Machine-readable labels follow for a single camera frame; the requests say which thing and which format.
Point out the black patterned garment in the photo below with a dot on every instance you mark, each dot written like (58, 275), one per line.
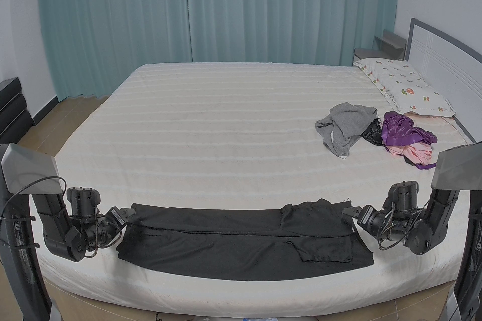
(372, 133)

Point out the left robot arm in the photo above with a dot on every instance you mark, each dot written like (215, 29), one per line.
(30, 169)

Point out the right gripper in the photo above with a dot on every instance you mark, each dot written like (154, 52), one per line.
(372, 221)

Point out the black chest of drawers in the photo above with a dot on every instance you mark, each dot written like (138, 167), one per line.
(13, 109)

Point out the purple garment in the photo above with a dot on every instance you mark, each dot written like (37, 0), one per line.
(399, 129)

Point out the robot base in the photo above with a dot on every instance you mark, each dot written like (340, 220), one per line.
(260, 319)

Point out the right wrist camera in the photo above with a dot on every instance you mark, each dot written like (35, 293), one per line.
(388, 203)

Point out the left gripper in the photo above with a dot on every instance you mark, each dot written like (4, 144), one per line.
(107, 231)

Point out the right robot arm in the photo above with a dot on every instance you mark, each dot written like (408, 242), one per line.
(452, 169)

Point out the pink garment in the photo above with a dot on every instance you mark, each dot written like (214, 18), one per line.
(414, 153)

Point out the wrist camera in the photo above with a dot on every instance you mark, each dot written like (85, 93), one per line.
(388, 203)
(120, 215)

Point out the bed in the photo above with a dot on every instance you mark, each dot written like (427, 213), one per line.
(226, 116)

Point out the white printed pillow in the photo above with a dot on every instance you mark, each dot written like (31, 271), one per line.
(406, 86)

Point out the grey bedside table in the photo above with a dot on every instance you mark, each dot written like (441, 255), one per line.
(388, 41)

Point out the black T-shirt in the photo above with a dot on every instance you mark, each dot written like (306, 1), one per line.
(233, 236)

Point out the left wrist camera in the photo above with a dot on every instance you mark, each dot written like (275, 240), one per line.
(120, 215)

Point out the grey garment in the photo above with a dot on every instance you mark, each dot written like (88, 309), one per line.
(346, 124)

